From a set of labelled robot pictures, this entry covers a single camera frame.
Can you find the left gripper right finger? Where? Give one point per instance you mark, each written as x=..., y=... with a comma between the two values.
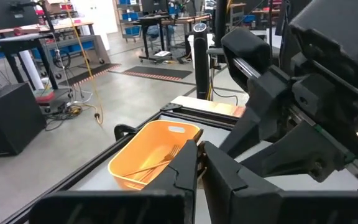
x=228, y=193

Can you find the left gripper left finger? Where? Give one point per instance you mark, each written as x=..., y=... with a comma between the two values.
x=179, y=186

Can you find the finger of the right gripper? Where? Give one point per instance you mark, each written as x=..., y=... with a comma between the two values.
x=259, y=102
x=306, y=152

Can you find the yellow plastic bin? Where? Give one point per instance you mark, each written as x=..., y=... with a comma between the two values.
x=141, y=146

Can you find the black cylindrical device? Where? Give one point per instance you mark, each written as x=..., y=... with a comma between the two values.
x=201, y=62

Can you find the grey table mat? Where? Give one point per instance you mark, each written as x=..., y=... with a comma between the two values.
x=95, y=182

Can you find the white waste bin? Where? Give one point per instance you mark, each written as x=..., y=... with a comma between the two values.
x=190, y=49

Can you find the black striped-edge floor mat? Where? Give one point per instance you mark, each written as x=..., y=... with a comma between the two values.
x=92, y=72
x=157, y=73

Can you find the low platform cart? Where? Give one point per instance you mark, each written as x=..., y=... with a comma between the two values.
x=162, y=53

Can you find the wooden workbench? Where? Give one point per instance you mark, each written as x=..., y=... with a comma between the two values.
x=182, y=20

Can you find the black monitor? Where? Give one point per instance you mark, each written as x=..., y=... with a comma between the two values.
x=154, y=5
x=8, y=12

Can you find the shelf with blue bins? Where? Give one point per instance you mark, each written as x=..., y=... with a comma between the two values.
x=130, y=18

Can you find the grey metal cart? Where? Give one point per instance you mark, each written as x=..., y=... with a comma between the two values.
x=82, y=46

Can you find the black box cabinet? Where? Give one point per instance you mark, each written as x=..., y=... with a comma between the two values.
x=8, y=121

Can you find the wooden desk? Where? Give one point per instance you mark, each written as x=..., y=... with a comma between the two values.
x=42, y=27

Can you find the black standing desk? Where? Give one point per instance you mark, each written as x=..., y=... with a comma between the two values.
x=23, y=42

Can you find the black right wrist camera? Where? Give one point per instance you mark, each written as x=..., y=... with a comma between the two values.
x=337, y=37

